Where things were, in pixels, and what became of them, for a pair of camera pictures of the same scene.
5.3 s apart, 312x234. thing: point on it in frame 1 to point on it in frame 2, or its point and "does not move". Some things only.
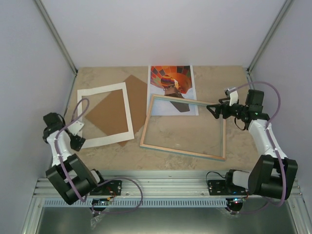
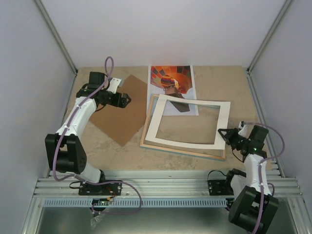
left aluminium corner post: [56, 36] does not move
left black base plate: [111, 187] does not move
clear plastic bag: [94, 220] does not move
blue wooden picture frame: [186, 101] to [200, 151]
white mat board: [111, 138] to [162, 100]
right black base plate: [224, 187] does not move
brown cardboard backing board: [109, 115] does not move
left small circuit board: [100, 202] does not move
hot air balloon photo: [172, 81] does not move
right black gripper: [219, 107] to [230, 136]
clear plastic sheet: [185, 126] does not move
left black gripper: [74, 144] to [123, 104]
